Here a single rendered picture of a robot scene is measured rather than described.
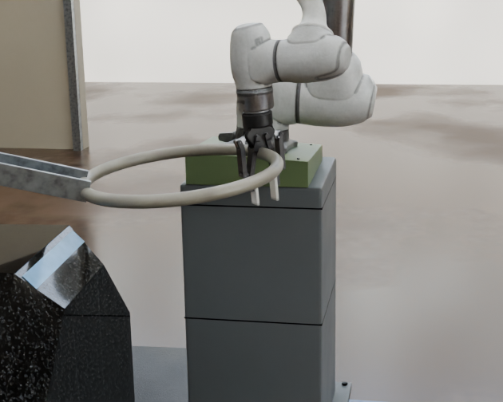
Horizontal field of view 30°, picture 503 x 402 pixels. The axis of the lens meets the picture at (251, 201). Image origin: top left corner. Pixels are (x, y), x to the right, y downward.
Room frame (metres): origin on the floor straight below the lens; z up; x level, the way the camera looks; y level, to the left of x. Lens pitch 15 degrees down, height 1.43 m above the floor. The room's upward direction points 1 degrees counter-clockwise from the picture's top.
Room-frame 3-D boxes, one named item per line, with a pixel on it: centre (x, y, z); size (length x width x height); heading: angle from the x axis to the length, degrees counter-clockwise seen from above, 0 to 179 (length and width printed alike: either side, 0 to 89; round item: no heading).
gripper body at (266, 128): (2.31, -0.02, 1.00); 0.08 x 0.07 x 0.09; 119
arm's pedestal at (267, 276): (2.73, -0.03, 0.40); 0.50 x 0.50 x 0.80; 79
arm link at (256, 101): (2.31, -0.01, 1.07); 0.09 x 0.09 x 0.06
